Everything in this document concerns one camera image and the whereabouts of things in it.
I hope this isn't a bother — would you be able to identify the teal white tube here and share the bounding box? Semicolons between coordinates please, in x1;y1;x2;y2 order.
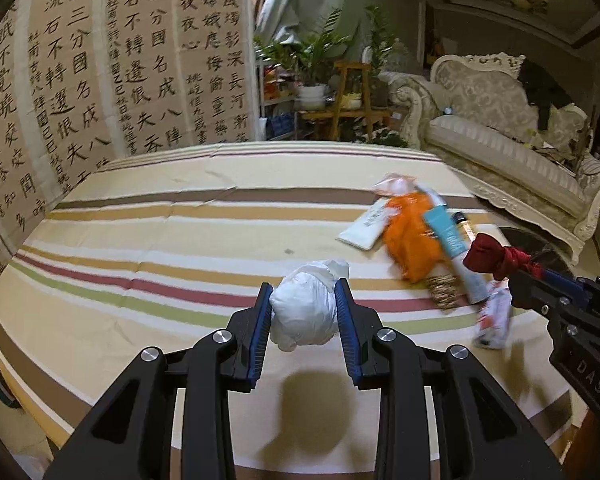
422;206;489;304

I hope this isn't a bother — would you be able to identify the pink white wrapper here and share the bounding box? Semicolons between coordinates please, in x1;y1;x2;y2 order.
374;174;418;197

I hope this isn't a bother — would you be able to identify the calligraphy wall scroll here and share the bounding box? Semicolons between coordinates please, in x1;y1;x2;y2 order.
0;0;258;276

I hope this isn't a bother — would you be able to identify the brown twine bundle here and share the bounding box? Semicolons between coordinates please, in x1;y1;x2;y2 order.
426;274;460;310

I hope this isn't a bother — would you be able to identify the dark red cloth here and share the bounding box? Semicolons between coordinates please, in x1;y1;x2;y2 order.
463;233;533;281

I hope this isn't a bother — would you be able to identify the black jacket on sofa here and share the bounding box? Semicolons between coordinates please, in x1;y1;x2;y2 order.
518;58;573;131

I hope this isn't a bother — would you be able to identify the white snack wrapper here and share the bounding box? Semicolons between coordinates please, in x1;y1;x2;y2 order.
474;278;513;350

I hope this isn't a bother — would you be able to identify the white bag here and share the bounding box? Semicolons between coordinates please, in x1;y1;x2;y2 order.
270;259;350;352

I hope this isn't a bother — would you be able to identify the wooden plant stand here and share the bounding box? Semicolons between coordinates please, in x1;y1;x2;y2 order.
299;60;391;141

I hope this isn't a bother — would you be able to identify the tall green plant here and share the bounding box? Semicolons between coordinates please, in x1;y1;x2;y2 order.
363;4;396;107

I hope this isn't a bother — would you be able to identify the small leafy floor plant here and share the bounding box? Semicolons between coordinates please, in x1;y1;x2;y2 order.
365;127;408;148

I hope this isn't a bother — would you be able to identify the clutter on sofa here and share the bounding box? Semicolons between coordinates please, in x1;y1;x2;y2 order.
524;104;593;171

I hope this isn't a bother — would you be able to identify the gold black bottle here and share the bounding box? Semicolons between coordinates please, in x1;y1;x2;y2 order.
453;211;478;245

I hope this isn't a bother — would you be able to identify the black lined trash bin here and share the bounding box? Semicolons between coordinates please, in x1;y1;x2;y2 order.
500;226;574;278

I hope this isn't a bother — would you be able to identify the striped tablecloth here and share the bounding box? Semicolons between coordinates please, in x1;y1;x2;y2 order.
0;142;572;479

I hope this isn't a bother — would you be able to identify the white metal shelf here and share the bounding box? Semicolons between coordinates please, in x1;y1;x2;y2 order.
257;58;298;141

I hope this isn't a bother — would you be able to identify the potted plant white pot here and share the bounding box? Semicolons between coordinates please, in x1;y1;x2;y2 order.
254;8;351;112

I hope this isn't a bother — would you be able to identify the ornate white sofa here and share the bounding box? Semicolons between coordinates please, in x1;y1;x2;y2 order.
380;52;600;263

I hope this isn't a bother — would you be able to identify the orange plastic bag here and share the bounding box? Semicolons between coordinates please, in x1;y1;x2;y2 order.
382;192;451;284

